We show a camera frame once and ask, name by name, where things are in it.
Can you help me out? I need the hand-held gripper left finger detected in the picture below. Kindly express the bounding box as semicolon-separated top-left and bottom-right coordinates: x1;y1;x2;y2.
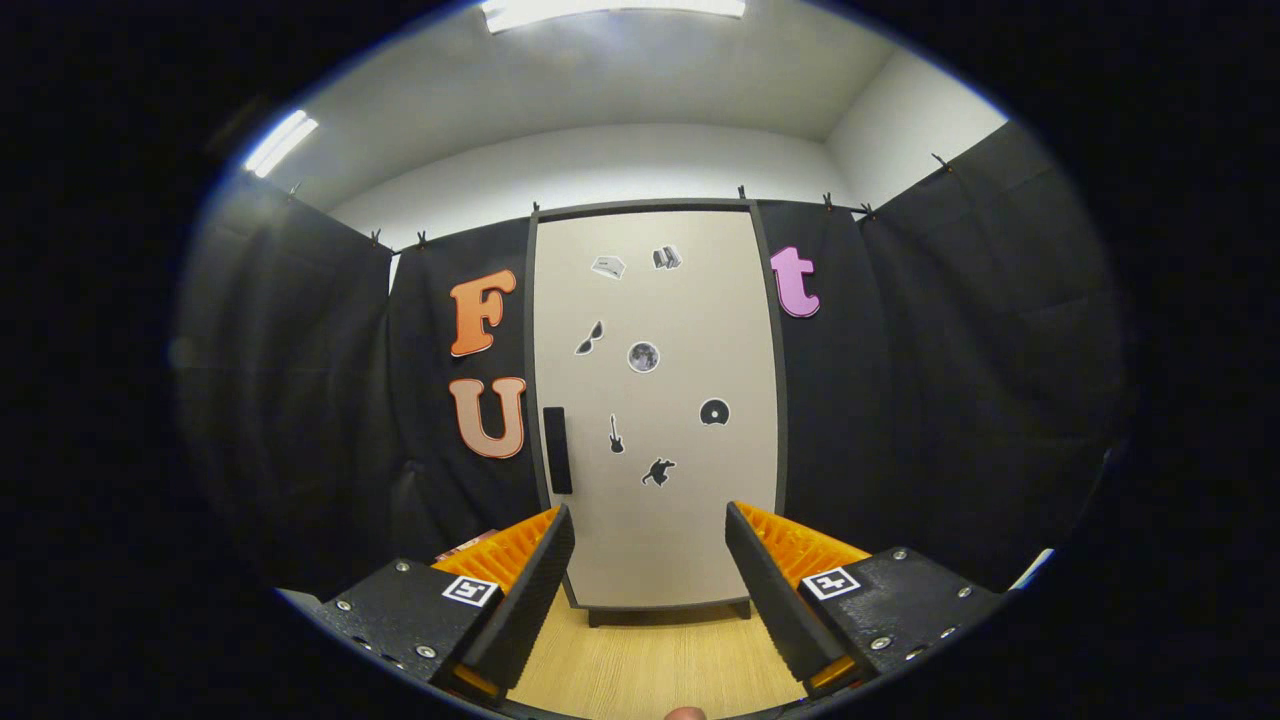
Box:
322;503;577;701

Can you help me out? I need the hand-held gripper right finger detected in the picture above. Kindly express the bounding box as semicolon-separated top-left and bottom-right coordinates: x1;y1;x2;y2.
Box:
724;500;1004;701

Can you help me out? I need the black door handle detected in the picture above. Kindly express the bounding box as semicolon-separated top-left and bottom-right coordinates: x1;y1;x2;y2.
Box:
543;406;574;496

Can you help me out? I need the grey shoe cabinet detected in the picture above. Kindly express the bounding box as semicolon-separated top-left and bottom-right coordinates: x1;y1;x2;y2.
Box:
523;198;791;628

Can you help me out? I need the small stack of books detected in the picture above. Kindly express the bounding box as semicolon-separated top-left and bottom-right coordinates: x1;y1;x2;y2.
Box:
435;530;501;563

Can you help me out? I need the white object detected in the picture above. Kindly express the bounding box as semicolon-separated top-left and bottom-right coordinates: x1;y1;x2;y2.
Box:
1010;547;1056;593

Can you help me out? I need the black backdrop cloth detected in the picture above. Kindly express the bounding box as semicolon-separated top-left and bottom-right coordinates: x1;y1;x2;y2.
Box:
175;120;1136;601

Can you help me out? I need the ceiling light panel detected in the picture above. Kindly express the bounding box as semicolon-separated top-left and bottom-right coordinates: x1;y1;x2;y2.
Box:
245;110;319;179
480;0;746;33

